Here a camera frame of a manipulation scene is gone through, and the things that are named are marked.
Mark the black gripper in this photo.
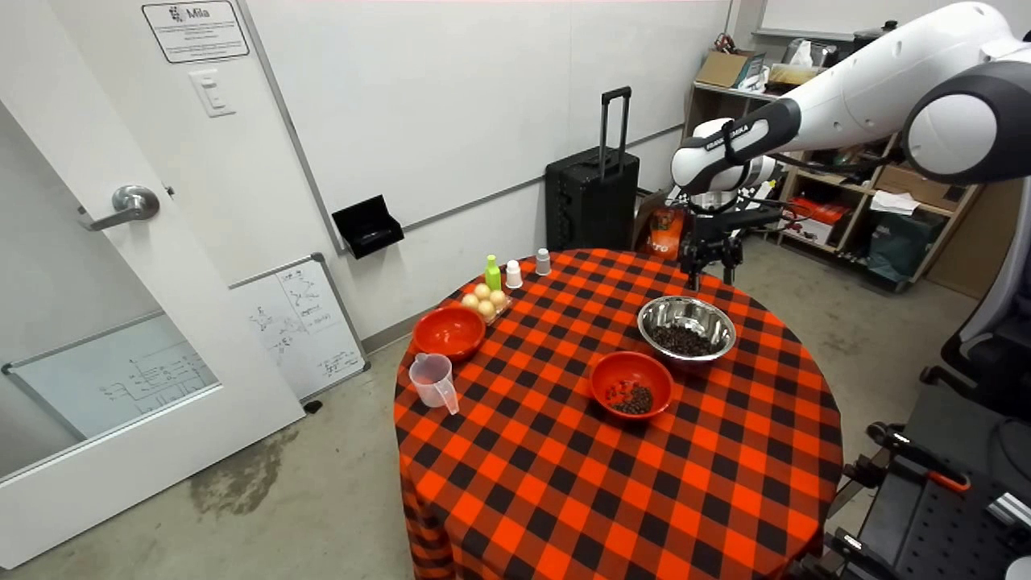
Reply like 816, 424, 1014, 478
675, 193, 787, 284

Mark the silver metal bowl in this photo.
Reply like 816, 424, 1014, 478
637, 296, 738, 364

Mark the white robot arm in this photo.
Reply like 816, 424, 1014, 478
672, 0, 1031, 193

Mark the red bowl with contents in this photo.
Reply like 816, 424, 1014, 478
588, 352, 672, 422

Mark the empty red bowl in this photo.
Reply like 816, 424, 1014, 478
411, 305, 485, 362

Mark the black suitcase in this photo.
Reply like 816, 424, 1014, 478
544, 125, 637, 250

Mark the wooden shelf unit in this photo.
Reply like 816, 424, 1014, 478
700, 41, 972, 290

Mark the small grey-capped bottle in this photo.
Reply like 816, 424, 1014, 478
534, 247, 551, 278

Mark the small white bottle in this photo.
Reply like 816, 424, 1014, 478
505, 262, 525, 290

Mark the green bottle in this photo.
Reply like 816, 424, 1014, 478
483, 255, 504, 290

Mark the orange black clamp left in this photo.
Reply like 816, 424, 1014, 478
866, 422, 970, 495

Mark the clear measuring cup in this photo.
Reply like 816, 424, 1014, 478
409, 354, 460, 415

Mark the black office chair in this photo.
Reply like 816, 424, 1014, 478
921, 178, 1031, 422

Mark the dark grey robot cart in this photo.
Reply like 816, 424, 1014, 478
787, 387, 1031, 580

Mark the small whiteboard leaning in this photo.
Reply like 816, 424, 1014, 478
231, 255, 366, 400

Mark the white door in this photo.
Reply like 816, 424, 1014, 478
0, 0, 298, 569

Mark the black wall holder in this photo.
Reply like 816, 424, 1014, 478
333, 197, 404, 257

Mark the light switch plate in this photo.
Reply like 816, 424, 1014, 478
190, 70, 235, 118

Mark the white wall sign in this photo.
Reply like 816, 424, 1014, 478
143, 0, 248, 66

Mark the silver door handle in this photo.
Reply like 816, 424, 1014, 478
82, 187, 161, 231

